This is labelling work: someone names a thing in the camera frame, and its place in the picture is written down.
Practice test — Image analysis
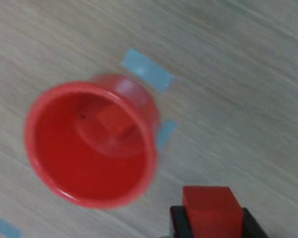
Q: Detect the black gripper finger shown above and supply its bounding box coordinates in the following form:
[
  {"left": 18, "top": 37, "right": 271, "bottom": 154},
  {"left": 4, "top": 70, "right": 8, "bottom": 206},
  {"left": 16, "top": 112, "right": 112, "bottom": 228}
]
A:
[
  {"left": 169, "top": 205, "right": 196, "bottom": 238},
  {"left": 242, "top": 207, "right": 270, "bottom": 238}
]

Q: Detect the red cube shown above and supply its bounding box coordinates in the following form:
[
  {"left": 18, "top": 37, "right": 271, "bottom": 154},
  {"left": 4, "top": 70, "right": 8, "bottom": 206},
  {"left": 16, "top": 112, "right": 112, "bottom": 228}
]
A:
[
  {"left": 182, "top": 185, "right": 244, "bottom": 238},
  {"left": 95, "top": 104, "right": 136, "bottom": 140}
]

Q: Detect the red round bin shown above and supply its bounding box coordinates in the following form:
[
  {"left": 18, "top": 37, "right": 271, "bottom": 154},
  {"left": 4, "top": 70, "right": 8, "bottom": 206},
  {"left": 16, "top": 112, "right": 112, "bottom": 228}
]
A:
[{"left": 24, "top": 73, "right": 161, "bottom": 210}]

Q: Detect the light blue tape piece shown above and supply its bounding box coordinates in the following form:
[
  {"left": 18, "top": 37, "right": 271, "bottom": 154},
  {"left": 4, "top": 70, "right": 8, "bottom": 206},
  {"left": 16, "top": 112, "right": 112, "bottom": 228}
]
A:
[
  {"left": 0, "top": 212, "right": 22, "bottom": 238},
  {"left": 155, "top": 119, "right": 177, "bottom": 152},
  {"left": 121, "top": 48, "right": 176, "bottom": 93}
]

